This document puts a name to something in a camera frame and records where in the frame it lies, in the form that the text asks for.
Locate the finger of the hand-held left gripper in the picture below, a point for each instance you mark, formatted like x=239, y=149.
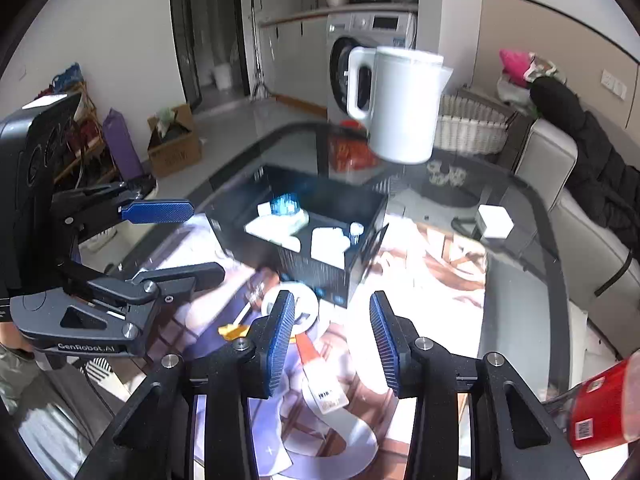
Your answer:
x=160, y=211
x=190, y=275

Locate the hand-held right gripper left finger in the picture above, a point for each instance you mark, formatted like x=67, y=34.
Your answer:
x=280, y=345

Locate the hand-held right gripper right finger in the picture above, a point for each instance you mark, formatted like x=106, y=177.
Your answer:
x=385, y=345

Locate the white round plug adapter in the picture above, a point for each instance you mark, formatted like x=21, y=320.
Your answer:
x=305, y=305

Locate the red capped glue tube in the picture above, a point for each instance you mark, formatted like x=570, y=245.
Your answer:
x=325, y=390

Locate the black cardboard box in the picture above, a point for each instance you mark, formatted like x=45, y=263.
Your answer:
x=312, y=272

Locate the white box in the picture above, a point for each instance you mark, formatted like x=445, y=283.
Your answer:
x=267, y=232

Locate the small white bottle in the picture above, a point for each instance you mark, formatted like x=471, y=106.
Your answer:
x=355, y=232

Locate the clear blue glass ornament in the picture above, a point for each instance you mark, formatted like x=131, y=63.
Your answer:
x=285, y=205

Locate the orange plastic scraper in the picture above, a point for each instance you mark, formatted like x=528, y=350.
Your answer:
x=232, y=331

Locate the brown cardboard box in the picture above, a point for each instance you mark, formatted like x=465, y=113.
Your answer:
x=175, y=155

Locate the wooden shoe rack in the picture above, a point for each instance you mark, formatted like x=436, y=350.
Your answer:
x=80, y=135

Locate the purple bag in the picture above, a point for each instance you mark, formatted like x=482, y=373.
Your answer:
x=122, y=145

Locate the printed table mat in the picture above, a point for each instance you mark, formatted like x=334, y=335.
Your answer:
x=430, y=280

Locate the green plush toy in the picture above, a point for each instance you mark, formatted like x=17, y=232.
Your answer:
x=165, y=117

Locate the white bucket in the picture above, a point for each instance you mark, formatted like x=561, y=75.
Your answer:
x=222, y=77

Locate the mop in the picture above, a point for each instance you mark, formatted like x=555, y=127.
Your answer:
x=260, y=85

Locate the white charger cube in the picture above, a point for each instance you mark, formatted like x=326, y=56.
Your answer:
x=495, y=222

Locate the black and white slippers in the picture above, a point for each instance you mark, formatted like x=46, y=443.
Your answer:
x=445, y=175

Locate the red bag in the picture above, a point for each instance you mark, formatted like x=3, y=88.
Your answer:
x=350, y=152

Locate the white kitchen base cabinet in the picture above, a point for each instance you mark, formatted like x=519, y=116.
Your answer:
x=295, y=55

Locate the beige sofa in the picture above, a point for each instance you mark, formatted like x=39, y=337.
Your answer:
x=590, y=260

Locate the red drink bottle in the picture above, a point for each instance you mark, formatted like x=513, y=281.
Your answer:
x=600, y=405

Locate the woven laundry basket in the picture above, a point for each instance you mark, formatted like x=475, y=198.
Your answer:
x=470, y=130

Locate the white electric kettle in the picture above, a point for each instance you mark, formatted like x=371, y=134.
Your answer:
x=405, y=110

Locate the white bowl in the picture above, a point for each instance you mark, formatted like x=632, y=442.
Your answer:
x=335, y=1

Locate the black puffer jacket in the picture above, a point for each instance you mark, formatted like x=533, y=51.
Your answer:
x=590, y=160

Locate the white cloth bag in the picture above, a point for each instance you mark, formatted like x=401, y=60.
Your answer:
x=510, y=90

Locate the white washing machine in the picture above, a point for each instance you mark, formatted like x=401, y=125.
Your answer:
x=385, y=25

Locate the pink hat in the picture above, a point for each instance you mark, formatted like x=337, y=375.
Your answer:
x=515, y=62

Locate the patterned cap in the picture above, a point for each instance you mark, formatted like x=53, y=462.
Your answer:
x=547, y=67

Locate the white wall switch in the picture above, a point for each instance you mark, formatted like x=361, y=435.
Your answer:
x=614, y=84

